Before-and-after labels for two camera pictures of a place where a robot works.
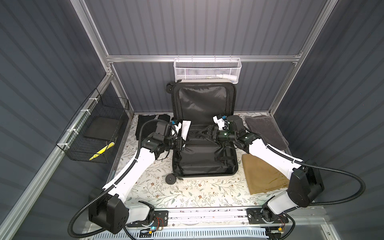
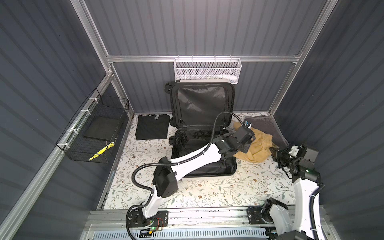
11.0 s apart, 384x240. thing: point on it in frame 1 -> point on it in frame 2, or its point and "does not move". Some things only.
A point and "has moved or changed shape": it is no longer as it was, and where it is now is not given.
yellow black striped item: (103, 150) does not move
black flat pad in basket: (102, 127) does not move
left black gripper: (179, 146) -> (244, 146)
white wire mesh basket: (208, 69) does not move
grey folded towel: (267, 127) does not move
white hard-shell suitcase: (201, 157) does not move
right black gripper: (211, 129) -> (277, 151)
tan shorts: (261, 177) has moved or changed shape
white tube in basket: (232, 77) does not move
